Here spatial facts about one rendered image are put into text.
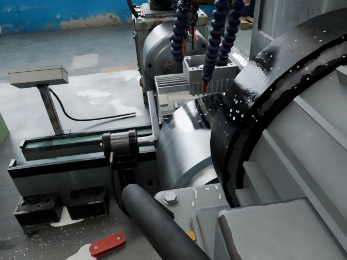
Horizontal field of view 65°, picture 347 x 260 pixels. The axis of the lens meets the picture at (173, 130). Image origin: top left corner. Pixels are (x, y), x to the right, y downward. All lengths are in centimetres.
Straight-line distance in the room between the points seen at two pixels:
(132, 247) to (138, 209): 56
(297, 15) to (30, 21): 611
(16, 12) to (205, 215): 641
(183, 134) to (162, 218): 31
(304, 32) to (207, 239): 19
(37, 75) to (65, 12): 535
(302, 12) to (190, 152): 43
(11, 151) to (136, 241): 63
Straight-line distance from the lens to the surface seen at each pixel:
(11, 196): 97
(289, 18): 75
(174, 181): 42
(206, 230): 28
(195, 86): 70
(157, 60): 93
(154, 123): 69
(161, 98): 68
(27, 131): 125
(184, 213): 31
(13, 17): 663
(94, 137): 88
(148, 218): 16
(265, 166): 16
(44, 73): 101
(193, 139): 43
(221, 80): 70
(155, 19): 113
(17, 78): 104
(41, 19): 649
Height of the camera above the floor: 141
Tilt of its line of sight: 35 degrees down
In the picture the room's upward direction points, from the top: 3 degrees counter-clockwise
